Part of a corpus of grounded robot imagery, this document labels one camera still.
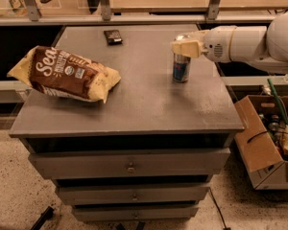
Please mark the red bull can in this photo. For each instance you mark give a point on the red bull can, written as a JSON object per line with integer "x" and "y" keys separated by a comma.
{"x": 181, "y": 66}

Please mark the metal shelf bracket middle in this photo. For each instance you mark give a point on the metal shelf bracket middle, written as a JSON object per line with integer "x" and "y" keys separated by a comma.
{"x": 105, "y": 10}

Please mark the metal shelf bracket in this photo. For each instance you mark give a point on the metal shelf bracket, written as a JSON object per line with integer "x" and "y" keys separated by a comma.
{"x": 213, "y": 9}
{"x": 32, "y": 10}
{"x": 105, "y": 10}

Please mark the middle grey drawer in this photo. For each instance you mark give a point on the middle grey drawer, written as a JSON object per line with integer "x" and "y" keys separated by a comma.
{"x": 142, "y": 193}

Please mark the green stick in box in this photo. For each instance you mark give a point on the green stick in box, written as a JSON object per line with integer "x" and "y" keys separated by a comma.
{"x": 278, "y": 102}

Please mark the brown chip bag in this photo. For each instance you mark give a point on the brown chip bag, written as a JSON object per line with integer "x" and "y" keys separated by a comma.
{"x": 57, "y": 73}

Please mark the black stand leg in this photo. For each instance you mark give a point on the black stand leg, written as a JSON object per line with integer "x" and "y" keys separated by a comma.
{"x": 46, "y": 215}

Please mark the grey drawer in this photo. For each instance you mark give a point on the grey drawer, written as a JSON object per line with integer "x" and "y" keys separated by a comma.
{"x": 142, "y": 193}
{"x": 129, "y": 163}
{"x": 136, "y": 212}

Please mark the metal shelf bracket left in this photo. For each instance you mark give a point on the metal shelf bracket left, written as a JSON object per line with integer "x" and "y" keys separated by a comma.
{"x": 32, "y": 10}

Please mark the cardboard box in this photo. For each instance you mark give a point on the cardboard box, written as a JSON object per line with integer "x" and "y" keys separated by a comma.
{"x": 266, "y": 167}

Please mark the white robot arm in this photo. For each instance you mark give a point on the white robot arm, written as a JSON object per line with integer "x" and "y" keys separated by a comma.
{"x": 263, "y": 48}

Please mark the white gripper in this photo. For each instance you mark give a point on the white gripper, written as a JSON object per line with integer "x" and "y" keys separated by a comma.
{"x": 217, "y": 45}

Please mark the metal shelf bracket right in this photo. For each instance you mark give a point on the metal shelf bracket right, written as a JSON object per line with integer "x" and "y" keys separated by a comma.
{"x": 213, "y": 9}

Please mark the crinkled snack bag in box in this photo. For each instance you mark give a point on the crinkled snack bag in box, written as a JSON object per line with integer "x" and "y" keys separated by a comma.
{"x": 284, "y": 140}

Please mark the grey drawer cabinet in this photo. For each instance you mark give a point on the grey drawer cabinet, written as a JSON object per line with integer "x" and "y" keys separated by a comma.
{"x": 146, "y": 110}

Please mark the bottom grey drawer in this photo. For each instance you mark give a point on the bottom grey drawer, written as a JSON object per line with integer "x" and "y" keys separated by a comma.
{"x": 136, "y": 212}

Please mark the top grey drawer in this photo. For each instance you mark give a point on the top grey drawer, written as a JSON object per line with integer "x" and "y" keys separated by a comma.
{"x": 129, "y": 163}

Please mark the small black packet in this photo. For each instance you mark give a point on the small black packet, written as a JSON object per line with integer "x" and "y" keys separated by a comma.
{"x": 113, "y": 37}

